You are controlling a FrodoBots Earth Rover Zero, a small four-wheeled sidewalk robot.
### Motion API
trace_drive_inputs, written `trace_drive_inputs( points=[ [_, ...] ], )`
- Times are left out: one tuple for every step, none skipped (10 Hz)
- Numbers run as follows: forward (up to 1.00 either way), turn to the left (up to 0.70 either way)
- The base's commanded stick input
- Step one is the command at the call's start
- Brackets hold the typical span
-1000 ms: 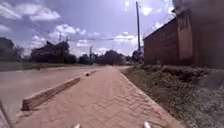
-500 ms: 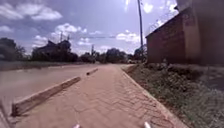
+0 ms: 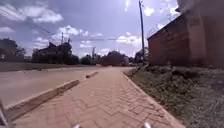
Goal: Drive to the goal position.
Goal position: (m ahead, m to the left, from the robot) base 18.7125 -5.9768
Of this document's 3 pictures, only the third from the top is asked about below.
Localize red brick path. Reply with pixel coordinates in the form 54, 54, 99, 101
12, 66, 186, 128

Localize utility pole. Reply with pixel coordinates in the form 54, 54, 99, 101
138, 0, 147, 66

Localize row of trees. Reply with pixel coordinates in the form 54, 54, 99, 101
0, 37, 149, 67

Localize grass verge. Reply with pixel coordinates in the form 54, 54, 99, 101
125, 65, 224, 128

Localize concrete kerb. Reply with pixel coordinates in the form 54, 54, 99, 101
4, 70, 100, 121

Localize overhead wires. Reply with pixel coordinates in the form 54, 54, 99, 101
0, 6, 143, 44

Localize red brick wall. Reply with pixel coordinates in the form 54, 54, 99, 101
146, 0, 224, 67

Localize low concrete wall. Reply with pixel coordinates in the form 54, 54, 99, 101
0, 61, 84, 72

